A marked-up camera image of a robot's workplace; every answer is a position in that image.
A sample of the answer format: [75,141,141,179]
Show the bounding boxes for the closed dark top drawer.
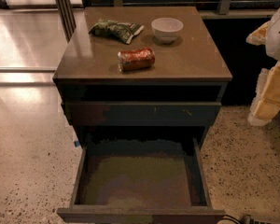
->
[63,102,221,126]

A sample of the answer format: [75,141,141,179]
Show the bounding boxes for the blue tape piece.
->
[74,140,80,147]

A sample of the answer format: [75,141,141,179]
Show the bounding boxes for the open dark middle drawer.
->
[57,139,225,224]

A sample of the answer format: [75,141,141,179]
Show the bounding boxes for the dark wooden drawer cabinet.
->
[53,7,231,142]

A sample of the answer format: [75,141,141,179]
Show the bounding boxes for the black cable on floor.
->
[222,214,273,224]

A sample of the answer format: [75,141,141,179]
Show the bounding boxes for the white ceramic bowl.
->
[151,18,184,44]

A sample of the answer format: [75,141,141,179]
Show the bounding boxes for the green chip bag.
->
[89,20,144,45]

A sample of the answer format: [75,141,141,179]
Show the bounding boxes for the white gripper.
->
[245,8,280,126]

